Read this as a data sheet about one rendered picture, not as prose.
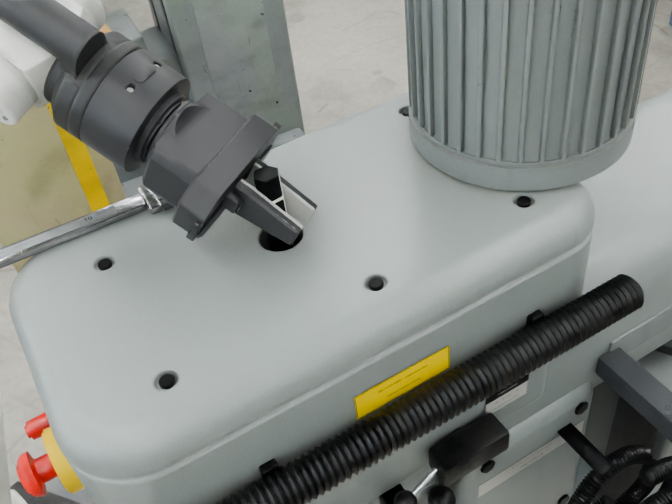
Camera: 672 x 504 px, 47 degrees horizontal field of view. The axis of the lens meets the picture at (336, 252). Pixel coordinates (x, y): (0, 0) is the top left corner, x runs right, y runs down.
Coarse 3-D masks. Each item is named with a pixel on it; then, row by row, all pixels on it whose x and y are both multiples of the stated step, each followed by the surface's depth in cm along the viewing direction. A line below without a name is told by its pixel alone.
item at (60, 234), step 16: (144, 192) 68; (112, 208) 67; (128, 208) 67; (144, 208) 67; (160, 208) 67; (64, 224) 66; (80, 224) 66; (96, 224) 66; (32, 240) 65; (48, 240) 65; (64, 240) 65; (0, 256) 64; (16, 256) 64
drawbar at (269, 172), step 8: (264, 168) 59; (272, 168) 59; (256, 176) 59; (264, 176) 59; (272, 176) 58; (256, 184) 59; (264, 184) 58; (272, 184) 59; (264, 192) 59; (272, 192) 59; (280, 192) 60; (272, 200) 59; (272, 240) 63; (280, 240) 62; (272, 248) 63; (280, 248) 63; (288, 248) 63
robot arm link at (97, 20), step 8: (72, 0) 59; (80, 0) 59; (88, 0) 60; (96, 0) 60; (88, 8) 60; (96, 8) 60; (88, 16) 60; (96, 16) 61; (104, 16) 62; (96, 24) 61
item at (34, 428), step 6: (42, 414) 75; (30, 420) 75; (36, 420) 75; (42, 420) 75; (24, 426) 75; (30, 426) 74; (36, 426) 74; (42, 426) 74; (48, 426) 75; (30, 432) 74; (36, 432) 74; (42, 432) 75; (36, 438) 75
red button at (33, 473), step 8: (24, 456) 64; (40, 456) 65; (48, 456) 64; (24, 464) 63; (32, 464) 64; (40, 464) 64; (48, 464) 64; (24, 472) 63; (32, 472) 63; (40, 472) 64; (48, 472) 64; (24, 480) 63; (32, 480) 62; (40, 480) 63; (48, 480) 64; (24, 488) 63; (32, 488) 63; (40, 488) 63; (40, 496) 64
